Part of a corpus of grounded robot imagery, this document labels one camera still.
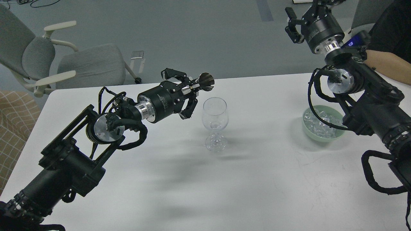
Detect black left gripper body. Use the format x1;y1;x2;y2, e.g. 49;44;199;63
137;81;190;123

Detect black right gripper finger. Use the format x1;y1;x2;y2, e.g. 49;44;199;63
285;7;308;44
305;0;345;21

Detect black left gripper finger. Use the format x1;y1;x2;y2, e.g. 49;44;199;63
179;92;199;120
161;68;193;88

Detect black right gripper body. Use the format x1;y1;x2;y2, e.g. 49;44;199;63
301;11;345;54

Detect steel cocktail jigger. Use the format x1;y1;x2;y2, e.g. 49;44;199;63
182;72;215;95

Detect clear ice cubes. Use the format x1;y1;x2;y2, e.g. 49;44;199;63
304;108;343;139

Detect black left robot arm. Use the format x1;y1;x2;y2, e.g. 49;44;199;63
1;68;214;231

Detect person's forearm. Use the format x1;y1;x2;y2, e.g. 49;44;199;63
365;50;411;85

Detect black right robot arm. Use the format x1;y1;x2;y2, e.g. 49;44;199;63
285;0;411;218

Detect clear wine glass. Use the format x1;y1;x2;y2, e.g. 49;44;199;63
202;97;229;152

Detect metal floor plate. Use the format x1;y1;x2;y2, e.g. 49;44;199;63
130;51;144;60

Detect person in black shirt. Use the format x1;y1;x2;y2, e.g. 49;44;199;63
367;0;411;63

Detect green bowl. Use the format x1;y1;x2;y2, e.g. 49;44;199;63
302;105;347;142

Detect grey office chair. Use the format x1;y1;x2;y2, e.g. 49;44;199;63
0;6;142;98

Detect beige checkered cushion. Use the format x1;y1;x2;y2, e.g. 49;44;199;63
0;90;41;193

